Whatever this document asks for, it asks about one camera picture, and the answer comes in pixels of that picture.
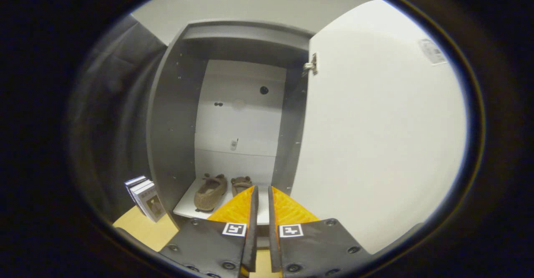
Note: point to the brown fuzzy shoe with bow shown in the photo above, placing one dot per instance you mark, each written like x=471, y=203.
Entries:
x=240, y=184
x=210, y=194

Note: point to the blue and white book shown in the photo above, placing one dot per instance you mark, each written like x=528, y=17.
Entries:
x=131, y=181
x=137, y=187

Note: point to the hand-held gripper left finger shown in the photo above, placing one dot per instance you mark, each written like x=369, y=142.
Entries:
x=251, y=236

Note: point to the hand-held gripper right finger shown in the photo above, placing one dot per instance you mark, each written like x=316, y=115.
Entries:
x=274, y=236

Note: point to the grey book with portrait cover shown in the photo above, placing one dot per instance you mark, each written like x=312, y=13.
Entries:
x=154, y=205

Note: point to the black backdrop cloth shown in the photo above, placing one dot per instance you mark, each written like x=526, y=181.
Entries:
x=112, y=115

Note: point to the silver door hinge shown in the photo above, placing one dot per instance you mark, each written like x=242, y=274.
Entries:
x=311, y=65

